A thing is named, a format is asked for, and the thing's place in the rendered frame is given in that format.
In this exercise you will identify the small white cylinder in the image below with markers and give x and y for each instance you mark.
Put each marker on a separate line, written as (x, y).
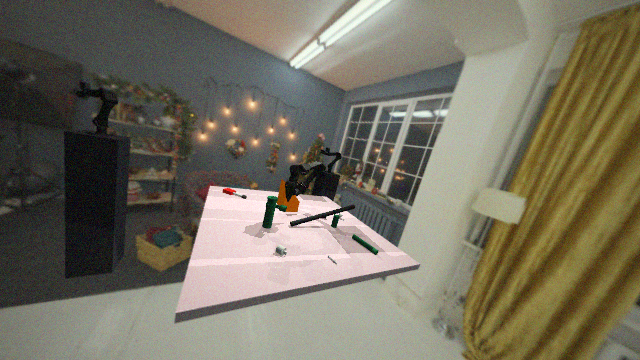
(281, 250)

